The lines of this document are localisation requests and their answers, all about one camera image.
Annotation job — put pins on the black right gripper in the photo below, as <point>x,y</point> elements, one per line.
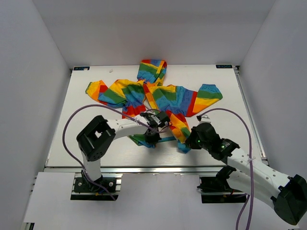
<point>190,140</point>

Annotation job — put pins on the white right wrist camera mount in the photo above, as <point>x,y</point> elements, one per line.
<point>203,119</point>

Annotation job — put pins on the aluminium table front rail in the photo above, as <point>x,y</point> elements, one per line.
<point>138,169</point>

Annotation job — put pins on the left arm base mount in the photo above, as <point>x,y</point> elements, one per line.
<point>83,190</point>

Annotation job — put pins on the blue label right corner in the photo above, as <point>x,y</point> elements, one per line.
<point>223,66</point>

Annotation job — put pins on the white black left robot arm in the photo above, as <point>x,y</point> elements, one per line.
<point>95,139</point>

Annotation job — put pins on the blue label corner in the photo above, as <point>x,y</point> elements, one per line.
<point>223,66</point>
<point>81,68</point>

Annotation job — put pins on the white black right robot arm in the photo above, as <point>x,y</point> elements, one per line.
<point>286,195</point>

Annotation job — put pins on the rainbow striped kids jacket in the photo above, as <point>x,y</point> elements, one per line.
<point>178,102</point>

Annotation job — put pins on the blue label left corner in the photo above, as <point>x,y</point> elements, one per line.
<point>81,68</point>

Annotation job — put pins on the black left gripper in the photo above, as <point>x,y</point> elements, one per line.
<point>153,140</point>

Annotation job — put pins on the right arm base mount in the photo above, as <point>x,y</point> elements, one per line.
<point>216,190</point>

